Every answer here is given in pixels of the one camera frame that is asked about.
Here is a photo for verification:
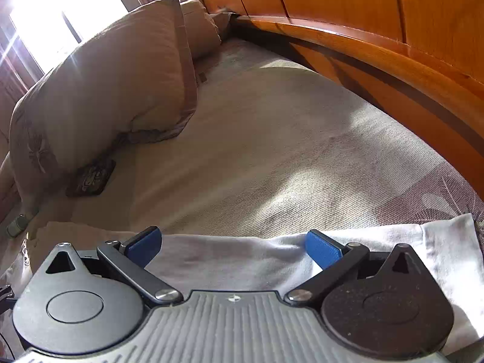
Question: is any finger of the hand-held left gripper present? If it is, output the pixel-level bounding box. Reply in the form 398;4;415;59
0;285;18;314

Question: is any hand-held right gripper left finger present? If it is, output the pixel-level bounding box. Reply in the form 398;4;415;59
46;226;181;307

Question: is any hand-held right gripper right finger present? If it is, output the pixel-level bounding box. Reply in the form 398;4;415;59
285;230;420;305

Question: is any white printed t-shirt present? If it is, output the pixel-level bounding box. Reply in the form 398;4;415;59
0;214;479;356

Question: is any green glass bottle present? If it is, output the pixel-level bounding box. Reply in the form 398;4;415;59
8;214;34;238

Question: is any phone in cartoon case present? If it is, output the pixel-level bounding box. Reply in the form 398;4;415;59
66;159;117;198

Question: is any floral patchwork pillow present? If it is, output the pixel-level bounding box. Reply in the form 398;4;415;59
8;0;199;216

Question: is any wooden headboard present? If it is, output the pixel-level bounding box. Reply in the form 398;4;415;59
198;0;484;193

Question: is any beige cloth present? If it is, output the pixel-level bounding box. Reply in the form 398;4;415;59
181;0;239;59

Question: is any window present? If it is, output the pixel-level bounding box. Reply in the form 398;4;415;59
0;0;129;76

